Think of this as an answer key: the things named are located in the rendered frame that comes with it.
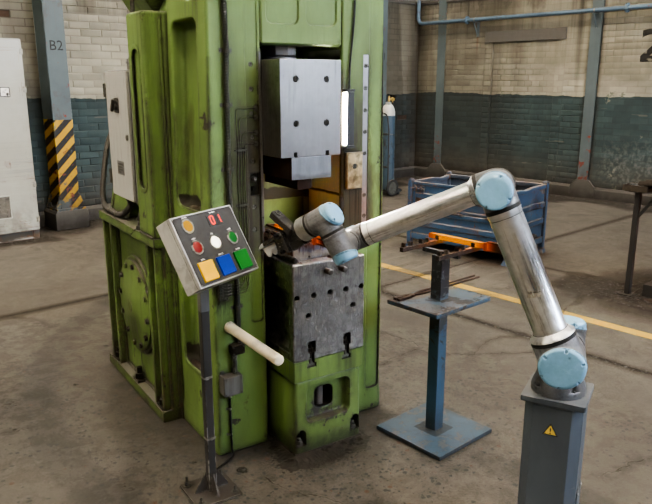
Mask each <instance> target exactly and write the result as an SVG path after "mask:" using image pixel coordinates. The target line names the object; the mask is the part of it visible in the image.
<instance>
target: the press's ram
mask: <svg viewBox="0 0 652 504"><path fill-rule="evenodd" d="M261 87H262V132H263V155H265V156H270V157H276V158H281V159H282V158H294V157H311V156H325V155H340V120H341V60H325V59H263V60H261Z"/></svg>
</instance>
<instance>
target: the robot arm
mask: <svg viewBox="0 0 652 504"><path fill-rule="evenodd" d="M515 188H516V181H515V178H514V176H513V175H512V174H511V173H510V172H509V171H508V170H506V169H504V168H492V169H489V170H486V171H483V172H480V173H477V174H475V175H472V176H471V177H470V179H469V181H468V182H466V183H464V184H461V185H459V186H456V187H453V188H451V189H448V190H446V191H443V192H441V193H438V194H436V195H433V196H430V197H428V198H425V199H423V200H420V201H418V202H415V203H413V204H410V205H407V206H405V207H402V208H400V209H397V210H395V211H392V212H390V213H387V214H384V215H382V216H379V217H377V218H374V219H372V220H369V221H367V222H363V223H360V224H357V225H352V226H349V227H347V228H346V229H345V228H344V226H343V225H342V223H343V222H344V215H343V212H342V211H341V209H340V208H339V207H338V206H337V205H336V204H334V203H332V202H327V203H325V204H323V205H320V206H319V207H318V208H316V209H314V210H312V211H310V212H309V213H307V214H305V215H303V216H301V217H299V218H298V219H296V220H295V222H294V223H293V222H292V221H291V220H289V219H288V218H287V217H286V216H285V215H284V214H283V213H282V212H281V211H280V210H275V211H272V212H271V214H270V216H269V217H270V218H271V219H272V220H273V221H274V222H275V223H276V224H277V225H278V226H280V227H281V228H282V229H283V231H282V232H279V233H277V234H275V235H273V237H272V238H270V239H268V240H266V241H265V242H263V243H262V244H261V245H260V247H259V250H261V249H263V250H264V251H265V253H266V254H267V255H268V257H271V256H272V253H273V254H274V255H277V254H279V256H280V257H281V256H283V255H284V254H287V253H291V252H293V251H295V250H297V249H299V248H300V247H301V246H303V245H305V244H308V243H309V240H311V239H313V238H315V237H317V236H320V237H321V239H322V241H323V243H324V245H325V246H326V248H327V250H328V252H329V254H330V256H331V257H332V260H333V261H334V263H335V264H336V265H337V266H339V265H342V264H343V263H345V262H347V261H349V260H351V259H353V258H355V257H357V256H358V250H360V249H362V248H365V247H368V246H370V245H372V244H374V243H377V242H379V241H382V240H385V239H387V238H390V237H393V236H395V235H398V234H401V233H403V232H406V231H409V230H411V229H414V228H417V227H419V226H422V225H425V224H427V223H430V222H433V221H435V220H438V219H441V218H443V217H446V216H449V215H451V214H454V213H457V212H459V211H462V210H465V209H467V208H470V207H473V206H475V205H479V206H481V207H483V209H484V212H485V214H486V217H487V218H488V220H489V222H490V225H491V227H492V230H493V233H494V235H495V238H496V240H497V243H498V245H499V248H500V250H501V253H502V255H503V258H504V261H505V263H506V266H507V268H508V271H509V273H510V276H511V278H512V281H513V284H514V286H515V289H516V291H517V294H518V296H519V299H520V301H521V304H522V306H523V309H524V312H525V314H526V317H527V319H528V322H529V324H530V327H531V329H532V332H533V335H532V337H531V339H530V343H531V346H532V349H533V351H534V354H535V356H536V359H537V362H538V366H537V367H538V368H537V369H536V371H535V373H534V375H533V377H532V379H531V389H532V390H533V391H534V392H535V393H537V394H539V395H541V396H543V397H546V398H549V399H553V400H559V401H575V400H579V399H582V398H583V397H585V395H586V391H587V387H586V383H585V380H584V378H585V376H586V373H587V368H588V366H587V360H586V349H585V339H586V330H587V328H586V322H585V321H584V320H583V319H581V318H578V317H574V316H569V315H563V313H562V310H561V308H560V305H559V303H558V300H557V298H556V295H555V292H554V290H553V287H552V285H551V282H550V279H549V277H548V274H547V272H546V269H545V267H544V264H543V261H542V259H541V256H540V254H539V251H538V248H537V246H536V243H535V241H534V238H533V236H532V233H531V230H530V228H529V225H528V223H527V220H526V217H525V215H524V212H523V210H522V207H521V202H520V200H519V197H518V194H517V192H516V189H515ZM281 252H282V254H281Z"/></svg>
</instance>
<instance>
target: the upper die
mask: <svg viewBox="0 0 652 504"><path fill-rule="evenodd" d="M263 174H266V175H271V176H275V177H279V178H283V179H288V180H303V179H314V178H325V177H331V155H325V156H311V157H294V158H282V159H281V158H276V157H270V156H265V155H263Z"/></svg>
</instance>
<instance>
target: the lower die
mask: <svg viewBox="0 0 652 504"><path fill-rule="evenodd" d="M270 224H276V223H268V224H266V226H265V229H269V230H273V231H274V232H278V233H279V232H282V231H283V229H282V228H279V227H276V226H273V225H270ZM269 230H266V232H264V239H265V241H266V240H268V232H269ZM328 254H329V252H328V250H327V248H325V247H322V246H320V245H313V239H311V240H309V243H308V244H305V245H303V246H301V247H300V248H299V249H297V250H295V251H293V252H291V253H287V255H290V256H292V257H295V258H297V260H298V261H301V260H307V259H313V258H319V257H325V256H327V255H328ZM308 256H310V258H308Z"/></svg>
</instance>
